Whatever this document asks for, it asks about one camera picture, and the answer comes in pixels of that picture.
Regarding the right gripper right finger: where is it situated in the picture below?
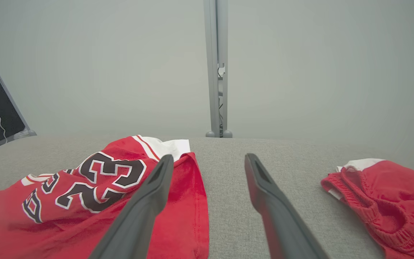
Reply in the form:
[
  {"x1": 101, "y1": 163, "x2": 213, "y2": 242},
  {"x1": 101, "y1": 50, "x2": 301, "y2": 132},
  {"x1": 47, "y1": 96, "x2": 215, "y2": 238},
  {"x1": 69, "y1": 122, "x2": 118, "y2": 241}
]
[{"x1": 244, "y1": 153, "x2": 330, "y2": 259}]

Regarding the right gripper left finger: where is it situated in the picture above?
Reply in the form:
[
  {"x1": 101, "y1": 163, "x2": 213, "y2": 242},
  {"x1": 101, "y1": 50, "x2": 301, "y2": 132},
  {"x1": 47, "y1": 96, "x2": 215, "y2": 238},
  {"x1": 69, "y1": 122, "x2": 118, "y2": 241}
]
[{"x1": 88, "y1": 154, "x2": 174, "y2": 259}]

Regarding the red basketball jersey white trim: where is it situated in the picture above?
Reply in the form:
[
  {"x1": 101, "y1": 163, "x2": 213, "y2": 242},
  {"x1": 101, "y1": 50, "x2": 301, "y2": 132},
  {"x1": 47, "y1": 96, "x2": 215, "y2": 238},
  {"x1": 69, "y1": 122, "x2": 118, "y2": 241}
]
[{"x1": 0, "y1": 135, "x2": 210, "y2": 259}]

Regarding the red shorts white side stripe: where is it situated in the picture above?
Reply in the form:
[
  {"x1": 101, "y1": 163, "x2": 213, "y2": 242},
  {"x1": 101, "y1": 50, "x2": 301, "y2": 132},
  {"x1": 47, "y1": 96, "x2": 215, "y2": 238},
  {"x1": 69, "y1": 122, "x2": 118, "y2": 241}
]
[{"x1": 321, "y1": 158, "x2": 414, "y2": 259}]

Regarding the grey double partition post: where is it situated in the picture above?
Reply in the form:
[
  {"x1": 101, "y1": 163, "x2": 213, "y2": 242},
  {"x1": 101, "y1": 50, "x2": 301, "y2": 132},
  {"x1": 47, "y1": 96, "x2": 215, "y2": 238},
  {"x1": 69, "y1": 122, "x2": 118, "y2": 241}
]
[{"x1": 203, "y1": 0, "x2": 233, "y2": 138}]

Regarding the grey single partition post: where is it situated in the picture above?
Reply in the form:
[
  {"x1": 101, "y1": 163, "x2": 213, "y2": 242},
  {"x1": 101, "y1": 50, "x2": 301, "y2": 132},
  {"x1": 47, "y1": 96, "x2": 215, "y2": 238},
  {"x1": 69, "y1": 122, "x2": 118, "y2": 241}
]
[{"x1": 0, "y1": 34, "x2": 37, "y2": 137}]

